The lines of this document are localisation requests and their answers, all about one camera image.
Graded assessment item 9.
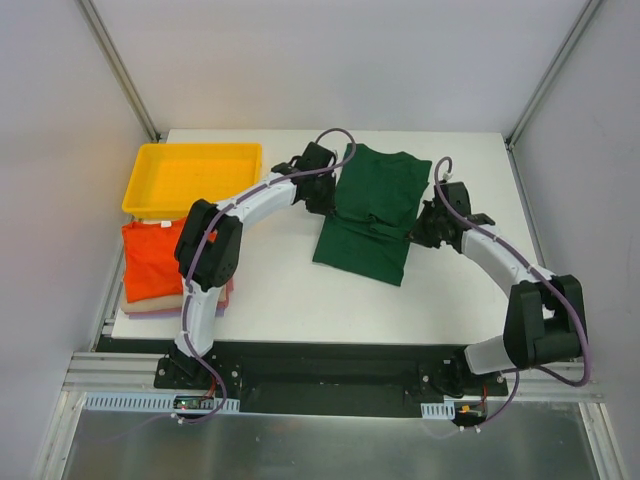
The green t-shirt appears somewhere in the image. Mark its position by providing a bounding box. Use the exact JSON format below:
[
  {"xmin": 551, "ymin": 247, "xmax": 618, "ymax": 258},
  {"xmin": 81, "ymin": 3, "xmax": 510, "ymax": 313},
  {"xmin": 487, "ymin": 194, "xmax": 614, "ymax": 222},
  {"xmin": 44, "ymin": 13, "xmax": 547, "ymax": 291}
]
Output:
[{"xmin": 312, "ymin": 144, "xmax": 432, "ymax": 286}]

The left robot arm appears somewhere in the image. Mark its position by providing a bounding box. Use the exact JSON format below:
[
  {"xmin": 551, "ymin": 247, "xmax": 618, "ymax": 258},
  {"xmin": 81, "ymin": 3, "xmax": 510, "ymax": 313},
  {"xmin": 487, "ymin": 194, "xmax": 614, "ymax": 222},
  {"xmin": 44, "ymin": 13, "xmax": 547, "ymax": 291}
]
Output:
[{"xmin": 174, "ymin": 142, "xmax": 336, "ymax": 389}]

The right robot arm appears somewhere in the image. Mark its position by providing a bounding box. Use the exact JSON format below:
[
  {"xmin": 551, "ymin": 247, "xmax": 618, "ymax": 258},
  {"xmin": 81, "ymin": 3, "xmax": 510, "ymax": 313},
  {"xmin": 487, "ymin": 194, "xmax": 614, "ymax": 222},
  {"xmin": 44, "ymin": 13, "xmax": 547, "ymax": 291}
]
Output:
[{"xmin": 409, "ymin": 182, "xmax": 588, "ymax": 395}]

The pink folded t-shirt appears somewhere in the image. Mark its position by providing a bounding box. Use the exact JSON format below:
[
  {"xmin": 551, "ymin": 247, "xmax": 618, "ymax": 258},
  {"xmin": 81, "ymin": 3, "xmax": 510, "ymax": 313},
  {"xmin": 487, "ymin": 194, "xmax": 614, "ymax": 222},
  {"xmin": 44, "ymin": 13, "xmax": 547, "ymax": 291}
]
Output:
[{"xmin": 217, "ymin": 278, "xmax": 234, "ymax": 309}]

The yellow plastic tray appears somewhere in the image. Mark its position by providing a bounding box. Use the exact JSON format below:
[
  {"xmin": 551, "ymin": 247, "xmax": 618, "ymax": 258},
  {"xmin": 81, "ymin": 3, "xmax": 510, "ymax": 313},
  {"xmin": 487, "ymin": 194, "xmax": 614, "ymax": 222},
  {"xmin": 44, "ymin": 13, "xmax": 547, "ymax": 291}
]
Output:
[{"xmin": 122, "ymin": 143, "xmax": 262, "ymax": 220}]

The lilac folded t-shirt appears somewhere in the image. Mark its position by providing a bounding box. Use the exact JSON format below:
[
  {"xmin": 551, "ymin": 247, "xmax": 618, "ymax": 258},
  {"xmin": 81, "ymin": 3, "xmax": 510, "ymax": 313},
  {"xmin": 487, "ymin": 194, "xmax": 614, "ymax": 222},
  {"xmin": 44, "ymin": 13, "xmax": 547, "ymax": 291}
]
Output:
[{"xmin": 127, "ymin": 302, "xmax": 227, "ymax": 320}]

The beige folded t-shirt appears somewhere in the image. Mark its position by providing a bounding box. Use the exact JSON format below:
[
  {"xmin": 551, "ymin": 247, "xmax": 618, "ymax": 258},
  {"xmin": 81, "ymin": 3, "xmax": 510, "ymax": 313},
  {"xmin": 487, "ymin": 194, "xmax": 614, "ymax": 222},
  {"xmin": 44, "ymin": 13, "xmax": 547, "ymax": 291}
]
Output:
[{"xmin": 118, "ymin": 279, "xmax": 232, "ymax": 317}]

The orange folded t-shirt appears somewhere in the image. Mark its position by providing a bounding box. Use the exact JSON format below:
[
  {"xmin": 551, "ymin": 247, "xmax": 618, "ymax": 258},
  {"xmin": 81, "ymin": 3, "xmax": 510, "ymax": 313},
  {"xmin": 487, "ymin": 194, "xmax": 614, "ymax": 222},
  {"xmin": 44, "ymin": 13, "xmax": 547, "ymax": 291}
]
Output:
[{"xmin": 121, "ymin": 218, "xmax": 186, "ymax": 303}]

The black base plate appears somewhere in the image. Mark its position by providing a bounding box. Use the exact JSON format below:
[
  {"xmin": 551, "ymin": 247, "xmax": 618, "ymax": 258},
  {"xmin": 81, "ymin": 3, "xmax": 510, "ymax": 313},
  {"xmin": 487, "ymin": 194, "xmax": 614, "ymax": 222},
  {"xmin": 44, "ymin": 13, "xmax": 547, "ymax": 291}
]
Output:
[{"xmin": 154, "ymin": 341, "xmax": 507, "ymax": 418}]

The right aluminium frame post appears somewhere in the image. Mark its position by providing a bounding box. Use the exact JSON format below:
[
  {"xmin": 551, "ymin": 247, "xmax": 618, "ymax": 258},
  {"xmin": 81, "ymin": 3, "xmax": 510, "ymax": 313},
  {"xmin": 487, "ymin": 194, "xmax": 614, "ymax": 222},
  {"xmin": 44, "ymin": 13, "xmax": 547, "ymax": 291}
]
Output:
[{"xmin": 505, "ymin": 0, "xmax": 606, "ymax": 151}]

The aluminium frame post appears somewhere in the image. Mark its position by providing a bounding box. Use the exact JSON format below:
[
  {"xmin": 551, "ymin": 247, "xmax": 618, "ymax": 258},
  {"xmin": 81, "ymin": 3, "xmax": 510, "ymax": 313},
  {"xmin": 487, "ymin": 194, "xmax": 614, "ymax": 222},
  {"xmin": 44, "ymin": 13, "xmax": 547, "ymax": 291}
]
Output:
[
  {"xmin": 74, "ymin": 0, "xmax": 162, "ymax": 143},
  {"xmin": 505, "ymin": 0, "xmax": 606, "ymax": 151}
]

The aluminium front rail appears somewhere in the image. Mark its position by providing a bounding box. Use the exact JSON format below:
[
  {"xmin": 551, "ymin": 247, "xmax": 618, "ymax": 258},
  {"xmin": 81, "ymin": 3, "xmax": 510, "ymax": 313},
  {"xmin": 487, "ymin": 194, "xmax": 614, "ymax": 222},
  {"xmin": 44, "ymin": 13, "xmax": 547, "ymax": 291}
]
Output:
[{"xmin": 62, "ymin": 349, "xmax": 166, "ymax": 389}]

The left aluminium frame post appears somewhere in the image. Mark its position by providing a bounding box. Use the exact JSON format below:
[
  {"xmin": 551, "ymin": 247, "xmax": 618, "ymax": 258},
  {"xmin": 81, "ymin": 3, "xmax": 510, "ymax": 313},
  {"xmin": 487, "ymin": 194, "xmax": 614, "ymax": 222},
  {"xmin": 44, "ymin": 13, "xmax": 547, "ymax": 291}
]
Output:
[{"xmin": 74, "ymin": 0, "xmax": 162, "ymax": 143}]

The white slotted cable duct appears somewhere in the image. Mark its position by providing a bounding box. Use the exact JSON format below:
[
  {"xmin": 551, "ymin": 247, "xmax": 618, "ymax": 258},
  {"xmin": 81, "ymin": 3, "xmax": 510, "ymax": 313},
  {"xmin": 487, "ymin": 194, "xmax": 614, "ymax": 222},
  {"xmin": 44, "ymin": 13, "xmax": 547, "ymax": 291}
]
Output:
[{"xmin": 84, "ymin": 392, "xmax": 240, "ymax": 415}]

